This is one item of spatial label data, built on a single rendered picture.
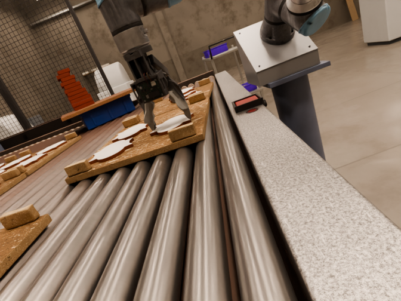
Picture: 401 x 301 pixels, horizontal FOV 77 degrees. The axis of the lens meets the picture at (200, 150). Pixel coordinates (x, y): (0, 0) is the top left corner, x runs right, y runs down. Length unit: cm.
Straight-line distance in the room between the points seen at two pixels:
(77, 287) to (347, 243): 26
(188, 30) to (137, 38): 1149
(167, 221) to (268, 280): 15
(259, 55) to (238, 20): 1128
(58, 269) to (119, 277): 11
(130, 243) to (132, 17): 47
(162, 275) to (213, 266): 5
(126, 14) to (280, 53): 74
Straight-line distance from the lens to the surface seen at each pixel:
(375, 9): 628
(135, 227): 35
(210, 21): 1224
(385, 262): 23
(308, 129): 131
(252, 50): 122
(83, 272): 34
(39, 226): 50
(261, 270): 22
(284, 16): 110
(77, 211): 51
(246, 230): 26
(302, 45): 124
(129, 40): 63
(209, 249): 26
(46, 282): 37
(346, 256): 23
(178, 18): 1216
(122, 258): 31
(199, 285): 23
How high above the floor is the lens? 109
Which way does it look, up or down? 20 degrees down
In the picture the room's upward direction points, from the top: 22 degrees counter-clockwise
